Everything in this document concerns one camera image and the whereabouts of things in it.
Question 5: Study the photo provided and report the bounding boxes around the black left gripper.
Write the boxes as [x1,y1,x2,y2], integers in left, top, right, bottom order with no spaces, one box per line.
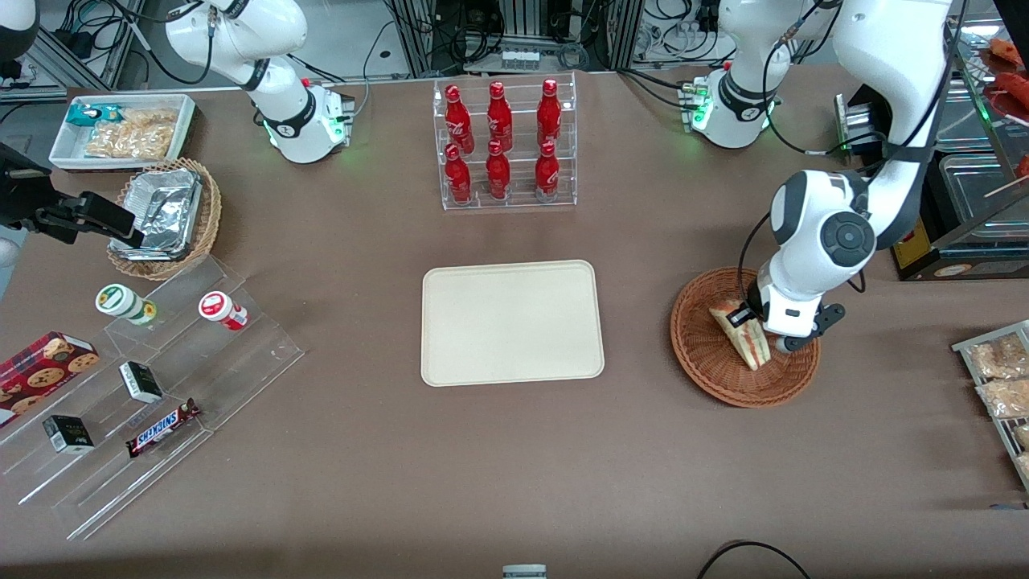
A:
[727,277,769,331]

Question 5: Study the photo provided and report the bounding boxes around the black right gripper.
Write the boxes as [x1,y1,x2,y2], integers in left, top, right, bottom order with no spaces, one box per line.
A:
[0,142,146,248]

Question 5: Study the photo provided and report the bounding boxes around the triangular sandwich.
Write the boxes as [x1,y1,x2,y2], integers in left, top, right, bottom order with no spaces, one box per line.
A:
[707,299,773,372]

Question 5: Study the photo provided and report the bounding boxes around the brown round wicker basket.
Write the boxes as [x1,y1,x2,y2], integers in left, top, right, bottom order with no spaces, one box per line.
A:
[670,266,821,409]

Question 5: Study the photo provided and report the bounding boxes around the tan wicker basket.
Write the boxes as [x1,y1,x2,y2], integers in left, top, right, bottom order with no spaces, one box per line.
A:
[106,158,223,281]

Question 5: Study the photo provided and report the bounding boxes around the beige plastic tray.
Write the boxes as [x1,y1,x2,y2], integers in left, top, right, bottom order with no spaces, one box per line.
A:
[420,259,605,388]

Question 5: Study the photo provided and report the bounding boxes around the aluminium foil container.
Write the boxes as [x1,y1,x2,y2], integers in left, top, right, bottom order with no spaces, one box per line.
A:
[109,167,203,261]

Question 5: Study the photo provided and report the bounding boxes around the green lid small bottle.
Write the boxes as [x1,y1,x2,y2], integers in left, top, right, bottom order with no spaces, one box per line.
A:
[95,283,158,326]

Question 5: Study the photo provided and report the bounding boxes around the white rectangular plastic bin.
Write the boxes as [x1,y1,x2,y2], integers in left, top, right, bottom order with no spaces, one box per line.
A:
[48,93,198,171]

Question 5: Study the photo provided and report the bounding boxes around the clear bag of chips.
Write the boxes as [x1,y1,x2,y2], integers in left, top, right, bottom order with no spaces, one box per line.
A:
[84,109,179,160]

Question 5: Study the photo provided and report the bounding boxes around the teal snack packet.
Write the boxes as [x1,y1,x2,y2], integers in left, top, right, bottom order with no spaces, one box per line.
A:
[66,103,123,127]

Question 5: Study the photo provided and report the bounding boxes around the red lid small bottle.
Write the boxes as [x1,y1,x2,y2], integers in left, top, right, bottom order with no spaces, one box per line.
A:
[198,290,250,332]

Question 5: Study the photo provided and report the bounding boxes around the small black carton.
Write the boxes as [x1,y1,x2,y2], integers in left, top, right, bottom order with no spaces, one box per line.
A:
[118,361,165,404]
[42,414,96,455]

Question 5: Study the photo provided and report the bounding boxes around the red plaid cookie box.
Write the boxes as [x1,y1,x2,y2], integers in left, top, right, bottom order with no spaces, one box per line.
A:
[0,331,100,427]

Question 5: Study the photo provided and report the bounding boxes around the clear acrylic stepped shelf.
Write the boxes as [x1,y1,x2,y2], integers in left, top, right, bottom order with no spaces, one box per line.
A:
[0,256,306,541]

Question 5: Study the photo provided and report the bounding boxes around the Snickers chocolate bar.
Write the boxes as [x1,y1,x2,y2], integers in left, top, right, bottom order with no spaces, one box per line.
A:
[125,398,202,459]

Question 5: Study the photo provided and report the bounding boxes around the red cola bottle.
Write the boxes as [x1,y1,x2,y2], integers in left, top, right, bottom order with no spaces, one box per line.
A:
[486,139,512,200]
[535,141,560,200]
[445,84,475,154]
[536,78,563,147]
[486,80,514,152]
[445,143,474,205]

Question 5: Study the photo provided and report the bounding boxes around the clear bag of pastry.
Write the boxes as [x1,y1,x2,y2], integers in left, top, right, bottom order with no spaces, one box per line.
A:
[967,334,1029,380]
[977,378,1029,419]

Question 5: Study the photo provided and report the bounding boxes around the clear acrylic bottle rack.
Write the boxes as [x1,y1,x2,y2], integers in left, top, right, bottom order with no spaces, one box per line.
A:
[433,72,578,211]

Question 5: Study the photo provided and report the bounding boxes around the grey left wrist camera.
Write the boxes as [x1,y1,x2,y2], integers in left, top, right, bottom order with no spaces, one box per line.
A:
[773,302,847,355]

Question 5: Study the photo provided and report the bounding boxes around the black cable loop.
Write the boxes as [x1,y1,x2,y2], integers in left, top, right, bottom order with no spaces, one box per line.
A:
[695,540,813,579]

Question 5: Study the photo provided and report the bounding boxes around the metal wire tray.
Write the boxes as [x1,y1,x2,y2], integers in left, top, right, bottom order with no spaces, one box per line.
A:
[951,319,1029,491]

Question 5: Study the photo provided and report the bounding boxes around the aluminium frame rack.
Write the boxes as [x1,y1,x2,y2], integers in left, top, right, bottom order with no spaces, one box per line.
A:
[386,0,646,77]

